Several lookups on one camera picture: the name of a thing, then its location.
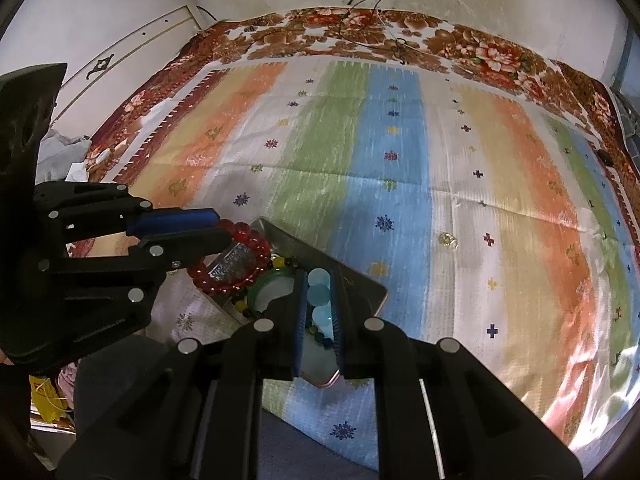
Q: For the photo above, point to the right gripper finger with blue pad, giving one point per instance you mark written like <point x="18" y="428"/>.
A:
<point x="197" y="413"/>
<point x="440" y="413"/>

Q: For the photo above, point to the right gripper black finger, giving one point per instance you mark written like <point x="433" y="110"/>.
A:
<point x="174" y="251"/>

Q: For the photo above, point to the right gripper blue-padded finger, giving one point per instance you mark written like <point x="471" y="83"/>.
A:
<point x="173" y="220"/>

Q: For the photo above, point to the green jade bangle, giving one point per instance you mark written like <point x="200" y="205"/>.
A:
<point x="274" y="284"/>

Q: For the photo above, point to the small gold charm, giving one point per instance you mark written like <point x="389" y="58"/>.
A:
<point x="447" y="240"/>

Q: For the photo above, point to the person's grey trouser leg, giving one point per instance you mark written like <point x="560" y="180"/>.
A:
<point x="284" y="452"/>

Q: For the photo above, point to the yellow plastic bag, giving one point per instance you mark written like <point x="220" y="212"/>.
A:
<point x="50" y="403"/>

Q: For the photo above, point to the grey and white clothes pile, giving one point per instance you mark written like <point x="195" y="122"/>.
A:
<point x="57" y="153"/>

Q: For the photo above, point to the silver metal tin box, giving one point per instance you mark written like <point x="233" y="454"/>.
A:
<point x="319" y="366"/>

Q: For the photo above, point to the white headboard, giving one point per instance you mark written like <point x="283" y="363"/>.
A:
<point x="89" y="96"/>

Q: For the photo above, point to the striped colourful bed mat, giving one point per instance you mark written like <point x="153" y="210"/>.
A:
<point x="370" y="163"/>

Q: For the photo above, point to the red floral blanket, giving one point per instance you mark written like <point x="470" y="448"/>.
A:
<point x="403" y="37"/>

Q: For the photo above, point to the small black object on bed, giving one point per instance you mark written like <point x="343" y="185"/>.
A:
<point x="605" y="158"/>

